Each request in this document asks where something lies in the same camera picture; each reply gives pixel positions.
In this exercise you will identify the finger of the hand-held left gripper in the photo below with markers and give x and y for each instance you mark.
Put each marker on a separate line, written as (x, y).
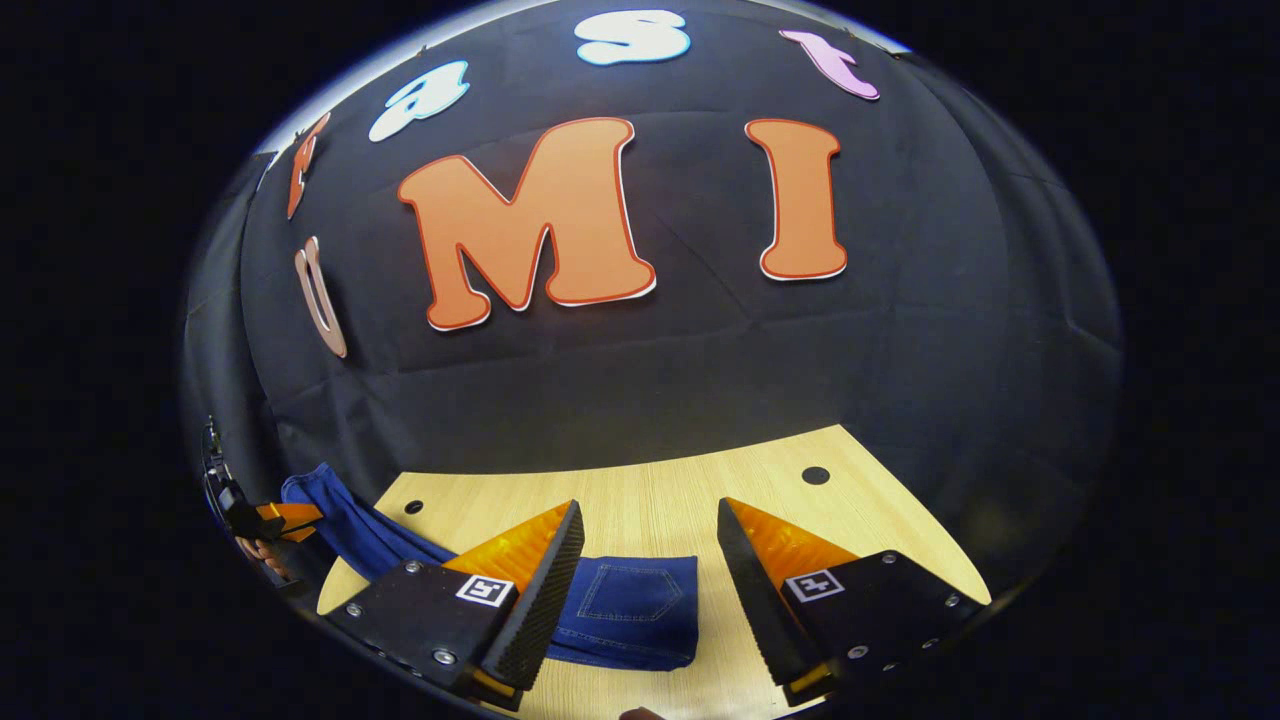
(295, 517)

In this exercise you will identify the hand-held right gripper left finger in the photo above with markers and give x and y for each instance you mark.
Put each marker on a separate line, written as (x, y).
(535, 610)

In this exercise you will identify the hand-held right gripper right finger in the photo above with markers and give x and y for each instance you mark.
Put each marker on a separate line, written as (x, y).
(765, 610)

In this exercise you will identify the blue denim jeans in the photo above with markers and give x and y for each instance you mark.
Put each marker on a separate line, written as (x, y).
(630, 600)

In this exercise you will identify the black backdrop cloth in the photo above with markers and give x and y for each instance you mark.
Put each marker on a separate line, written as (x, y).
(700, 380)

